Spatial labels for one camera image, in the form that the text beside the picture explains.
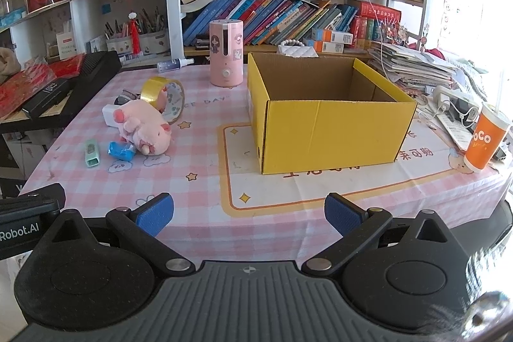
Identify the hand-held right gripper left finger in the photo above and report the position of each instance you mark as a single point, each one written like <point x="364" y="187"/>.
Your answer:
<point x="156" y="213"/>

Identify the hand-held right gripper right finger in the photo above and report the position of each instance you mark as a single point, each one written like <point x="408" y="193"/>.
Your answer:
<point x="342" y="213"/>

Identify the blue packet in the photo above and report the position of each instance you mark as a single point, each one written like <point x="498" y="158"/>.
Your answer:
<point x="119" y="150"/>

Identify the yellow cardboard box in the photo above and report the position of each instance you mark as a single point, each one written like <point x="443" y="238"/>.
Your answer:
<point x="332" y="133"/>

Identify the pink plush pig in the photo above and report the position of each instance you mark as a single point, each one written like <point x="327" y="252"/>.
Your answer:
<point x="146" y="131"/>

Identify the gold tape roll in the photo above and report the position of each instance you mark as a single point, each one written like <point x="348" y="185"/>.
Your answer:
<point x="154" y="89"/>

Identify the pink checked tablecloth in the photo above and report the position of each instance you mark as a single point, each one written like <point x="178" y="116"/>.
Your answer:
<point x="200" y="181"/>

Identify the white charger plug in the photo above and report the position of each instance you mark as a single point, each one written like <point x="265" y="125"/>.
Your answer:
<point x="109" y="114"/>

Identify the dark small object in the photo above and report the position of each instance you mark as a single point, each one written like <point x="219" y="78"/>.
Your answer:
<point x="122" y="96"/>

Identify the printed paper sheet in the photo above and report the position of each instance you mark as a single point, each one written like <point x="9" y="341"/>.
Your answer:
<point x="457" y="131"/>

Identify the black slim box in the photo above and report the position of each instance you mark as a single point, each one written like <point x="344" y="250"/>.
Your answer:
<point x="46" y="95"/>

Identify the clear spray bottle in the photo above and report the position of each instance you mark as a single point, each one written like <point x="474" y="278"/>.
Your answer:
<point x="172" y="65"/>

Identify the red paper stack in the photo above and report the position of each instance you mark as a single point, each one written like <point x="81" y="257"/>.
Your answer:
<point x="24" y="85"/>

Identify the orange paper cup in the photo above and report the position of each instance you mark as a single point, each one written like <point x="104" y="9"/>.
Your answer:
<point x="483" y="141"/>

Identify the black ribbed case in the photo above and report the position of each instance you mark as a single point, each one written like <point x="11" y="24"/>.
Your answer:
<point x="96" y="65"/>

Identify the white power strip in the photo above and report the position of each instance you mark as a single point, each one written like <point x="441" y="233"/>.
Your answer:
<point x="453" y="97"/>

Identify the stack of papers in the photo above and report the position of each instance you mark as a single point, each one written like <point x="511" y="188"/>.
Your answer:
<point x="412" y="63"/>

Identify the orange and white small box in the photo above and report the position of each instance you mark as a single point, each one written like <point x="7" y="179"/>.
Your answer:
<point x="324" y="46"/>
<point x="332" y="35"/>

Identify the white quilted beaded pouch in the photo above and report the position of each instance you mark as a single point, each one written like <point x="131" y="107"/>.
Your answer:
<point x="296" y="50"/>

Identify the white pen holder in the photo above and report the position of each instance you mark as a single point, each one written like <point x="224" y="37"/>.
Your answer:
<point x="119" y="45"/>
<point x="154" y="42"/>

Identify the beige plush toy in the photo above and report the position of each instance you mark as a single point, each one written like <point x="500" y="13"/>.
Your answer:
<point x="9" y="63"/>

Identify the pink humidifier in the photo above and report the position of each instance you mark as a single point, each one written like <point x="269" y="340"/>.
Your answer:
<point x="225" y="53"/>

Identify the red tassel ornament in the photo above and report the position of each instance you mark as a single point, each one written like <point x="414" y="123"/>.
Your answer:
<point x="134" y="33"/>

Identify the white card red label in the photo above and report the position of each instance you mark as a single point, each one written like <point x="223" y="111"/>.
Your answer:
<point x="66" y="45"/>

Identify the row of leaning books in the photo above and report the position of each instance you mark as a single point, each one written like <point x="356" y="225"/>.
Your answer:
<point x="272" y="17"/>

